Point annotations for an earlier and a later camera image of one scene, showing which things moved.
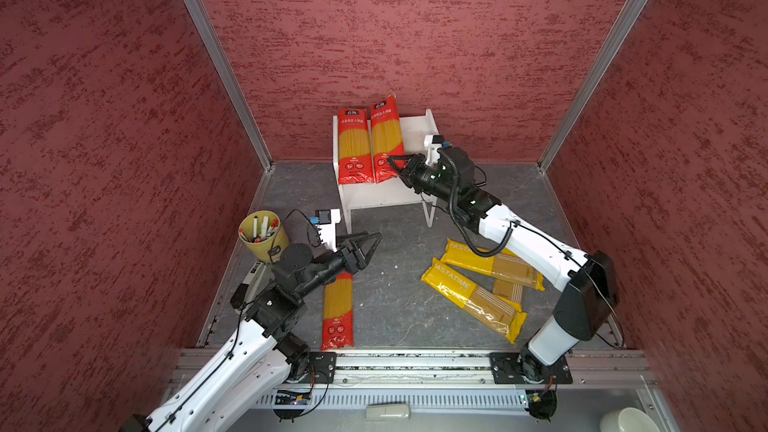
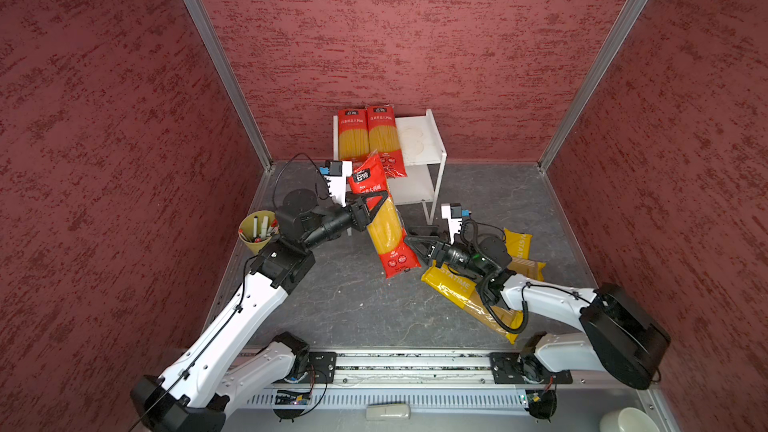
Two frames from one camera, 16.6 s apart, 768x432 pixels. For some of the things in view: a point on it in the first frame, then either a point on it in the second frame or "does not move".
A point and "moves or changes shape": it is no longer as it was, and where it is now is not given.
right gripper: [410, 172] → [438, 250]
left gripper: [359, 260] → [359, 214]
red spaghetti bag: [338, 313] → [387, 231]
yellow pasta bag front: [467, 295] does not move
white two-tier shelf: [391, 192] does not move
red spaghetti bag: [355, 163] does not move
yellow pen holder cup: [264, 234] does not move
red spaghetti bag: [386, 136] moves or changes shape
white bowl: [627, 419] does not move
